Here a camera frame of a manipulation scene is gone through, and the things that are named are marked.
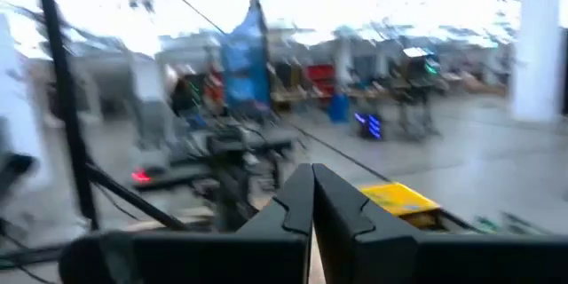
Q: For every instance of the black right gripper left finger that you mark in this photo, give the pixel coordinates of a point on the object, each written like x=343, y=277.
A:
x=266, y=253

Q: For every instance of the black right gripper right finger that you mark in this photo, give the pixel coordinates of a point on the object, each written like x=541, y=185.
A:
x=377, y=257

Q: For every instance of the green coil wristband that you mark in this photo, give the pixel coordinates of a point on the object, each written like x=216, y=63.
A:
x=486, y=225

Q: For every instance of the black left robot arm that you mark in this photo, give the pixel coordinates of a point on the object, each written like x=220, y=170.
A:
x=239, y=173

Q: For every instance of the yellow plastic basket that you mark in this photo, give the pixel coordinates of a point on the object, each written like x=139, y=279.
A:
x=399, y=197

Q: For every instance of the computer case with purple lights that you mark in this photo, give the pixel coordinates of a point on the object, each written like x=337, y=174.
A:
x=370, y=125

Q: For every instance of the red storage bins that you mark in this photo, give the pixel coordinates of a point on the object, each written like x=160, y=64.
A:
x=320, y=77

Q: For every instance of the white column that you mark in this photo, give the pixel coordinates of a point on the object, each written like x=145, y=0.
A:
x=534, y=53

